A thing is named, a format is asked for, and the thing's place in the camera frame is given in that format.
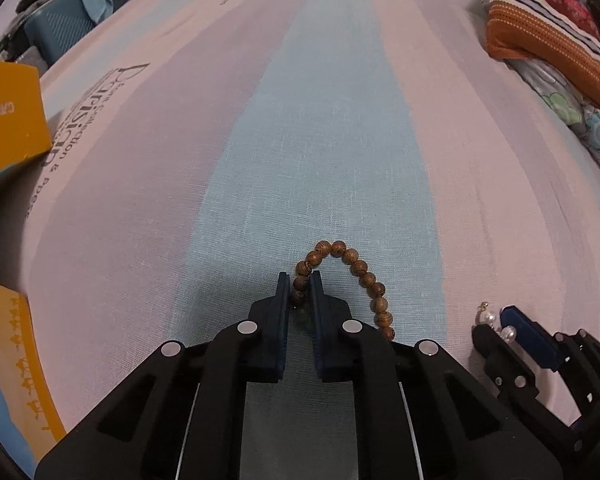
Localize teal suitcase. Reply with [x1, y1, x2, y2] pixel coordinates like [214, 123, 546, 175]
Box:
[24, 0, 121, 66]

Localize blue yellow cardboard box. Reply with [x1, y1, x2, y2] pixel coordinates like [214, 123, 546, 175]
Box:
[0, 62, 65, 479]

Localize brown green bead bracelet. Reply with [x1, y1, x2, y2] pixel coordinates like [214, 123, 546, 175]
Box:
[290, 238, 398, 344]

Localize striped red orange pillow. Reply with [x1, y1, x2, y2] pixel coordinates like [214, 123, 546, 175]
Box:
[486, 0, 600, 107]

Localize white pearl earrings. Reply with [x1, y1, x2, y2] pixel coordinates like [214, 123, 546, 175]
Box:
[475, 301, 517, 344]

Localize floral quilt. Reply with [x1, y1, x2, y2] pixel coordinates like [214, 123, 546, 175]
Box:
[507, 60, 600, 166]

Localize dark clothes pile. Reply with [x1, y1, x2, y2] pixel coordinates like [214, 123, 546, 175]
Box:
[0, 0, 52, 62]

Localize striped bed sheet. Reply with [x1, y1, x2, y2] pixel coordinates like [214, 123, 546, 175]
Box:
[21, 0, 600, 427]

